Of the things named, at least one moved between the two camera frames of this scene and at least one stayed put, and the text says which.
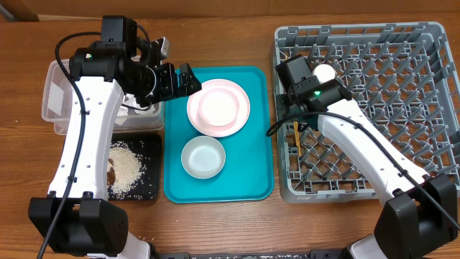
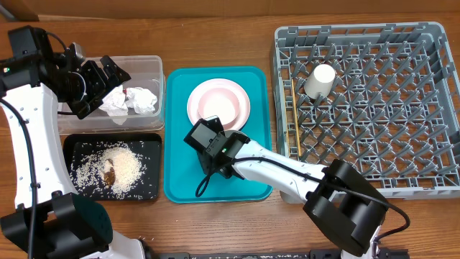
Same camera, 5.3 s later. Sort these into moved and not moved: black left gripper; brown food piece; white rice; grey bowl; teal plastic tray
Moved: grey bowl; black left gripper
Not moved: teal plastic tray; white rice; brown food piece
